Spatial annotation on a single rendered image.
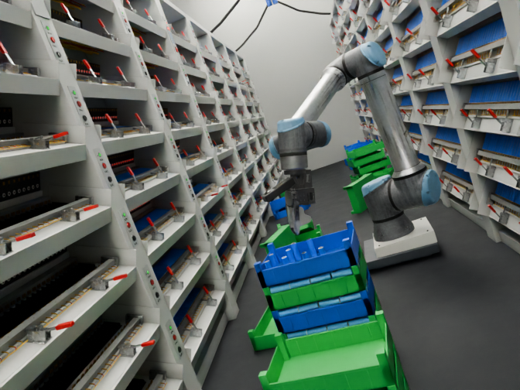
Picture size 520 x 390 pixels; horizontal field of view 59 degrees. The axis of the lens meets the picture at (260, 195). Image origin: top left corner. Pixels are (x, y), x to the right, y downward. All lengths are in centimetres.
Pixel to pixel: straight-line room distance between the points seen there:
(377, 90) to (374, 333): 108
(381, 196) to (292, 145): 76
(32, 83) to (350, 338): 105
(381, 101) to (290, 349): 112
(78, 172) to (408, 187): 132
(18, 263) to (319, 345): 77
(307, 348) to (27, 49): 113
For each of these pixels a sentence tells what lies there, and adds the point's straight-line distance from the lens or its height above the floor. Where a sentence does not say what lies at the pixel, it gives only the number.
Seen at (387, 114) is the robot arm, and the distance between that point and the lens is 201.
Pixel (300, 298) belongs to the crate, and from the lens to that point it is 142.
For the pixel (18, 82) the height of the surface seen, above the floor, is 108.
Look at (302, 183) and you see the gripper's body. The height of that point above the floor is 57.
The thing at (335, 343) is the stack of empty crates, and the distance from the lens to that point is 130.
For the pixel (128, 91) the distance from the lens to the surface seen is 187.
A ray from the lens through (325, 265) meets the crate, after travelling 136.
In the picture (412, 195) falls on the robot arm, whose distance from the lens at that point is 205.
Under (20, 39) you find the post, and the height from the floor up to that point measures 123.
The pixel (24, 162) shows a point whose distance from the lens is 115.
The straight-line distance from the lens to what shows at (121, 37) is 212.
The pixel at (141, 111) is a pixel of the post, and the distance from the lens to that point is 207.
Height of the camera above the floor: 78
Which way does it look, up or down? 8 degrees down
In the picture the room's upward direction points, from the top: 20 degrees counter-clockwise
